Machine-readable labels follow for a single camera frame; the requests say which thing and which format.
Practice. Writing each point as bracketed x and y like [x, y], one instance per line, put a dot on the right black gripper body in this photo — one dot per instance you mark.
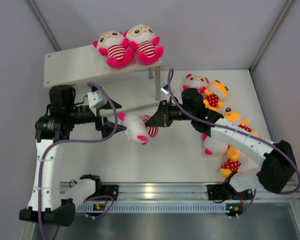
[173, 113]

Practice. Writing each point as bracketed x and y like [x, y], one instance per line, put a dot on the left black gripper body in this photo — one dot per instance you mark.
[80, 116]

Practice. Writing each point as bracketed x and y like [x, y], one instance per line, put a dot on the pink panda plush face down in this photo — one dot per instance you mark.
[136, 129]

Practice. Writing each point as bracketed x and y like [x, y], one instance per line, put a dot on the pink panda plush with glasses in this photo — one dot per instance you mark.
[145, 43]

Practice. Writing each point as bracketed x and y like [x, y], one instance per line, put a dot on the pink panda plush under arm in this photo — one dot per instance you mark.
[212, 146]

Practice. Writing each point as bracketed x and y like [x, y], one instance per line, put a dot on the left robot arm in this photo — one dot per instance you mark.
[46, 205]

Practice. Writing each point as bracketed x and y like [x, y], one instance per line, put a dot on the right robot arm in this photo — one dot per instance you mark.
[275, 161]

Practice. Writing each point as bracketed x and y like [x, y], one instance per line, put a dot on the white two-tier shelf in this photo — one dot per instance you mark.
[135, 86]

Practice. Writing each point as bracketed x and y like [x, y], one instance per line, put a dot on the pink panda plush top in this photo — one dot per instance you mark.
[198, 82]

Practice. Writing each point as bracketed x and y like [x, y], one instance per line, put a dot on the orange plush top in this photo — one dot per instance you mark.
[215, 95]

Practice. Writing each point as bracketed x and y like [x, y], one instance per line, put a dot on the orange plush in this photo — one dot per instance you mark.
[232, 164]
[237, 119]
[215, 95]

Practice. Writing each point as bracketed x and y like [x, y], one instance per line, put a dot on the orange plush middle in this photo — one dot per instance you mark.
[237, 119]

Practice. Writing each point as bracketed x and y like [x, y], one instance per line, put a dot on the orange plush bottom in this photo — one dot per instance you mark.
[232, 164]

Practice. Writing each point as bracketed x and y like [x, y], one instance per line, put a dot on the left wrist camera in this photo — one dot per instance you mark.
[96, 99]

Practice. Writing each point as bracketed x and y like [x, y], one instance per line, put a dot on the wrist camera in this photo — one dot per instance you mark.
[96, 99]
[165, 89]

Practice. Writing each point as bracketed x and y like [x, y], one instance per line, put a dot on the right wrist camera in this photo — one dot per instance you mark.
[165, 89]

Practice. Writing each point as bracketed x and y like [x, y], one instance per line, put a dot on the left black mount plate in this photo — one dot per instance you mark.
[106, 191]

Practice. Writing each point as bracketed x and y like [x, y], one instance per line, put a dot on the black mount plate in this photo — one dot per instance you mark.
[216, 192]
[106, 191]

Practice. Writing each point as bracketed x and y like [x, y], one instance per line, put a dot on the aluminium rail base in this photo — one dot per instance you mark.
[184, 192]

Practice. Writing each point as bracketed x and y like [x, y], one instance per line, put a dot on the grey slotted cable duct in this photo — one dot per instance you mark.
[119, 207]

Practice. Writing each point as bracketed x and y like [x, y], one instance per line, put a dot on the right black mount plate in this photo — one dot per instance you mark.
[216, 192]

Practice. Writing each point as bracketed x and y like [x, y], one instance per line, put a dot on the wall corner metal strip left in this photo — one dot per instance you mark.
[34, 8]

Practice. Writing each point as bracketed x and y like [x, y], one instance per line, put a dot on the wall corner metal strip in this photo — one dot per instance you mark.
[34, 8]
[279, 20]

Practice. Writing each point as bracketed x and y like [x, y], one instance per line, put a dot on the wall corner metal strip right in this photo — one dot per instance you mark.
[279, 20]

